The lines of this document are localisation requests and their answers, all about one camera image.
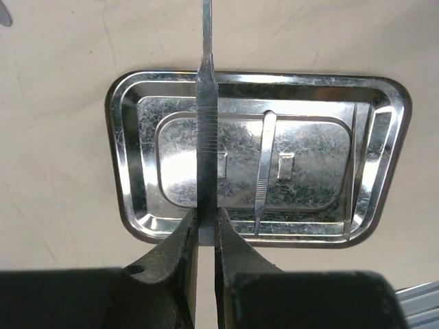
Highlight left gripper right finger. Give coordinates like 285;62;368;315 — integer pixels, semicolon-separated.
215;208;408;328

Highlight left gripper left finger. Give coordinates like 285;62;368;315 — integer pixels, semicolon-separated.
1;210;198;328

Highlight beige cloth wrap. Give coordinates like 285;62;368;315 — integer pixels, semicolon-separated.
0;0;439;292

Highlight steel scalpel handle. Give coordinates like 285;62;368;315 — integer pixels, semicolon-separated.
254;111;276;237
195;0;218;246

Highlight steel instrument tray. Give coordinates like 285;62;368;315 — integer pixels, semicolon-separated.
105;71;412;248

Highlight steel surgical scissors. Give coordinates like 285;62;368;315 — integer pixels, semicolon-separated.
0;1;12;27

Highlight aluminium mounting rail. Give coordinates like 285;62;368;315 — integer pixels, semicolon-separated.
396;281;439;329

